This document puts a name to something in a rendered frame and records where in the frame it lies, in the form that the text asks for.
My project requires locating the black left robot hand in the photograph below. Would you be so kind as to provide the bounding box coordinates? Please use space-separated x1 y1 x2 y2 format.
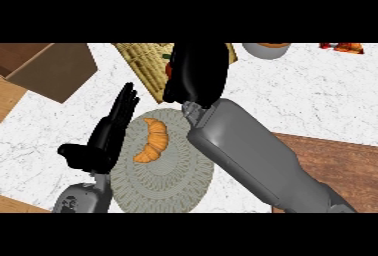
56 81 141 175

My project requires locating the red bell pepper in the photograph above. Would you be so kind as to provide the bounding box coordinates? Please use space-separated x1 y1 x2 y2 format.
163 61 174 80

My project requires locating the round grey woven placemat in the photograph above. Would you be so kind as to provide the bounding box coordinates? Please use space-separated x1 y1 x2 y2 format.
107 107 215 214

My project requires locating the orange croissant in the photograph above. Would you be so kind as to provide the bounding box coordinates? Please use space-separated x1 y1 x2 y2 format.
131 117 171 164

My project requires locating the open brown wooden drawer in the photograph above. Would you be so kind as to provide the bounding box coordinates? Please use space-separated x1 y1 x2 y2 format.
0 43 98 104

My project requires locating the red and orange object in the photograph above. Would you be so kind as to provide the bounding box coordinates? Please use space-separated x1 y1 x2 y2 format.
317 43 366 56

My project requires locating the brown wooden cutting board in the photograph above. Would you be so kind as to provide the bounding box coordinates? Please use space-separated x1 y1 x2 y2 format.
268 131 378 214

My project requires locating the grey bowl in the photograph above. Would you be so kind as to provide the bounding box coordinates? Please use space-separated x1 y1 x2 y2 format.
240 43 293 61

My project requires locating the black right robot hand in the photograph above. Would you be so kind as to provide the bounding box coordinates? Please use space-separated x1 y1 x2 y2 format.
160 43 231 110

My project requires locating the tan wicker basket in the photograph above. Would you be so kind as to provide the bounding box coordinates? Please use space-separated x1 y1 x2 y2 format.
110 43 239 105

